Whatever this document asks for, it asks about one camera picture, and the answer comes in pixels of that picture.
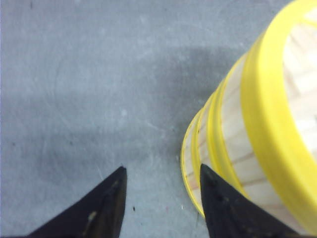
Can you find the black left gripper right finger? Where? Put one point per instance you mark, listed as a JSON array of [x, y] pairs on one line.
[[229, 214]]

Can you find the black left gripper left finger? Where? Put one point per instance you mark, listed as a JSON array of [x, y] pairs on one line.
[[99, 214]]

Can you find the bamboo steamer drawer with buns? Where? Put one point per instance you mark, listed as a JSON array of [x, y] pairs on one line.
[[200, 139]]

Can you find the woven bamboo steamer lid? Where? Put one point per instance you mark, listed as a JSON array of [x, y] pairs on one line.
[[275, 140]]

